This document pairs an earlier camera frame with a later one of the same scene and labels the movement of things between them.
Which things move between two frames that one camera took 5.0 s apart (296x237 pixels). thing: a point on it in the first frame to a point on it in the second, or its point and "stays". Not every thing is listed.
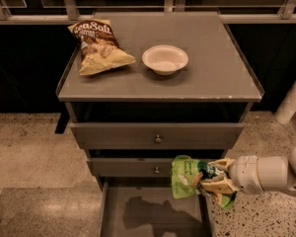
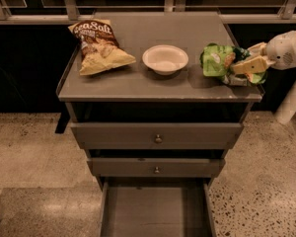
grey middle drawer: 130,167 stays
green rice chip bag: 186,172 to 216,60
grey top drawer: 158,135 stays
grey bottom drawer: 149,207 stays
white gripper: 244,174 to 282,51
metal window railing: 70,11 stays
